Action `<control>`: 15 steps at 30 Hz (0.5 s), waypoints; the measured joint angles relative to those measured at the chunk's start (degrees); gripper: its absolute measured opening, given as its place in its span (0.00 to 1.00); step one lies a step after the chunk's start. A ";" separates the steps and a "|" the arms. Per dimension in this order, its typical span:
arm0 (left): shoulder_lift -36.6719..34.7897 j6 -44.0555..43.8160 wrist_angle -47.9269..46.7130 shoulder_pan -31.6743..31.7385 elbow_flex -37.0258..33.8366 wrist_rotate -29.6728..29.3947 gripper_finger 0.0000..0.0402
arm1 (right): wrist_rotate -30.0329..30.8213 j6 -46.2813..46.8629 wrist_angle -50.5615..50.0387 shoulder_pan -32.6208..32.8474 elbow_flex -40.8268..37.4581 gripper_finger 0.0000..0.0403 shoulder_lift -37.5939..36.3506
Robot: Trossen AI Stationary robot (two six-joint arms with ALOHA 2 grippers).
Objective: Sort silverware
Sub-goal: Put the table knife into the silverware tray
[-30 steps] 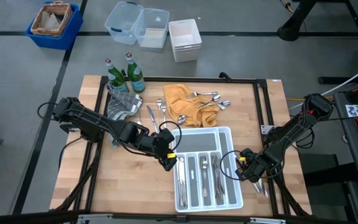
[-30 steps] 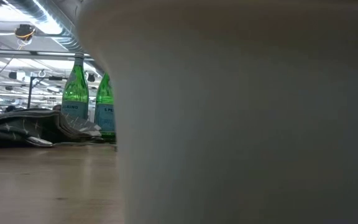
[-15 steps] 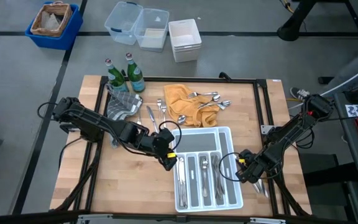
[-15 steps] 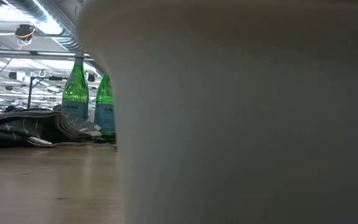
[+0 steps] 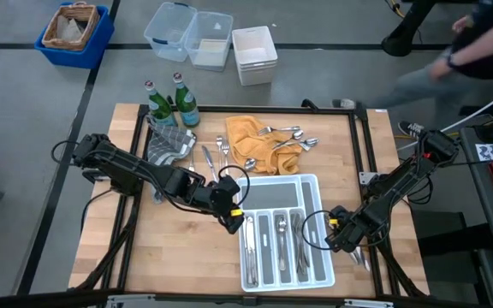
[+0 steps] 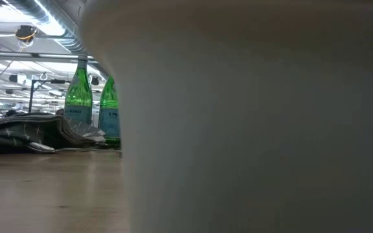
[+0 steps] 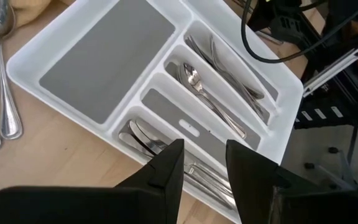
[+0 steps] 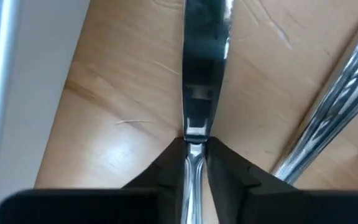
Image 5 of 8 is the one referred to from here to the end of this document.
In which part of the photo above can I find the black aluminium rig frame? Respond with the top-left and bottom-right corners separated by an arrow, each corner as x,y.
68,102 -> 431,308

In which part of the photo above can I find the black stand foot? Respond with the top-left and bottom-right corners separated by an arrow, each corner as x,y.
381,0 -> 441,57

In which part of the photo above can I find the clear tub with blue latches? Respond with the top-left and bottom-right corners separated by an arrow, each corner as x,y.
143,1 -> 199,63

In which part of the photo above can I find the yellow cable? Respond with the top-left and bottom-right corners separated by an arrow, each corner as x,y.
394,131 -> 462,140
384,0 -> 402,19

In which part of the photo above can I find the large silver spoon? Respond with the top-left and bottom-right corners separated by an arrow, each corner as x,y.
275,215 -> 289,272

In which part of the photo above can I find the black gripper loop cable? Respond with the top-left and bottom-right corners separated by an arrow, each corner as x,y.
217,164 -> 252,207
300,209 -> 337,252

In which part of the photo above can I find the black cable bundle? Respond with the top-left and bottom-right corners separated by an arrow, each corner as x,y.
404,170 -> 434,206

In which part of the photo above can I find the silver teaspoon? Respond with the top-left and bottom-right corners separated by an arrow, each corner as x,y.
276,217 -> 288,272

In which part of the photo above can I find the black desk base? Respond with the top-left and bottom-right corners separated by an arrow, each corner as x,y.
412,210 -> 493,284

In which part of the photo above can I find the silver utensil handle far left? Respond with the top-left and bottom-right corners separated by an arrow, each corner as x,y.
187,133 -> 198,173

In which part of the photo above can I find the white cable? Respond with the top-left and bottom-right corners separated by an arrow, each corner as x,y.
437,80 -> 493,136

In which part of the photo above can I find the clear plastic tub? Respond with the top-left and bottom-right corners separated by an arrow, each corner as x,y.
185,10 -> 235,73

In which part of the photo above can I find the blue plastic bin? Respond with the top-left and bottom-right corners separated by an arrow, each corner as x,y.
34,2 -> 116,70

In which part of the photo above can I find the white plastic cutlery tray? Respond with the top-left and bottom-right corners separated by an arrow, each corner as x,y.
236,173 -> 336,293

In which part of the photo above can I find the yellow kitchen towel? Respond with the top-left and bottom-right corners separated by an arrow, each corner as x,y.
225,115 -> 304,176

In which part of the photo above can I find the black side desk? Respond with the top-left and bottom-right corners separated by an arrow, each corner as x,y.
459,110 -> 493,258

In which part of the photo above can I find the brown wicker basket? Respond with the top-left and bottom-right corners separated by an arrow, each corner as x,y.
41,0 -> 101,52

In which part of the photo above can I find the silver metal bracket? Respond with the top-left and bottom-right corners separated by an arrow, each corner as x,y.
107,293 -> 157,308
343,298 -> 395,308

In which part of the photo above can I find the person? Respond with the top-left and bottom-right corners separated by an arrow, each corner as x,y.
330,0 -> 493,139

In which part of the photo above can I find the grey checked kitchen towel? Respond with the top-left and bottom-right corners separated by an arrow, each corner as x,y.
145,114 -> 198,205

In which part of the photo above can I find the white square plastic bin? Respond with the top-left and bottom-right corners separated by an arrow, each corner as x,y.
231,25 -> 279,87

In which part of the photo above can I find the green glass water bottle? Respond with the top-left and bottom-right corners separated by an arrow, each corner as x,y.
172,71 -> 202,128
144,80 -> 177,126

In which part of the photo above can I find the crumpled clear plastic bag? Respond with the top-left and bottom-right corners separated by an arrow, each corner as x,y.
56,15 -> 86,42

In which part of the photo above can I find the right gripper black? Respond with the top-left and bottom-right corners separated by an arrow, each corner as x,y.
325,204 -> 377,254

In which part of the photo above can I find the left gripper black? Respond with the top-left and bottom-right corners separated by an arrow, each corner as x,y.
202,175 -> 246,235

